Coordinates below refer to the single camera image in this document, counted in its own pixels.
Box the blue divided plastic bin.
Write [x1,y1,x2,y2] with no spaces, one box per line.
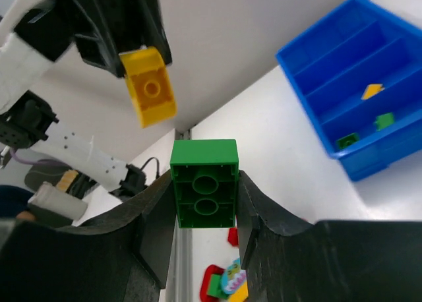
[276,0,421,181]

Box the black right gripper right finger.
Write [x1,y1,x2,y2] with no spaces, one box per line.
[237,171,421,301]

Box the yellow arch brick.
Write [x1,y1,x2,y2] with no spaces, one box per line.
[120,47,177,128]

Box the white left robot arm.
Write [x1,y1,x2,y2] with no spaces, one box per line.
[1,0,177,197]

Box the small red brick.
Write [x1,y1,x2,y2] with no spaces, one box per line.
[227,227,239,247]

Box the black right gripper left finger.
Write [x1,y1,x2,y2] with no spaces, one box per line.
[1,173,175,301]

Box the red curved brick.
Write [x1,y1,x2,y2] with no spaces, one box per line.
[199,264,228,302]

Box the aluminium rail frame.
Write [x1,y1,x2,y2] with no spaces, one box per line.
[160,220,193,301]

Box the yellow long brick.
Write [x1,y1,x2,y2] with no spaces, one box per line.
[227,282,249,302]

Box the green two-stud brick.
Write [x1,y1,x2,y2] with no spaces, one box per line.
[169,139,239,229]

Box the small green brick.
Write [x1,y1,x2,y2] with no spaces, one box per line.
[374,112,395,131]

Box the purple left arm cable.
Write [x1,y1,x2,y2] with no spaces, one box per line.
[9,147,70,167]

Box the printed cyan round tile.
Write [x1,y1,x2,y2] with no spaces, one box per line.
[220,258,247,295]

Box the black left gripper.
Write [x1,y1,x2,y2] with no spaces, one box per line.
[15,0,172,78]

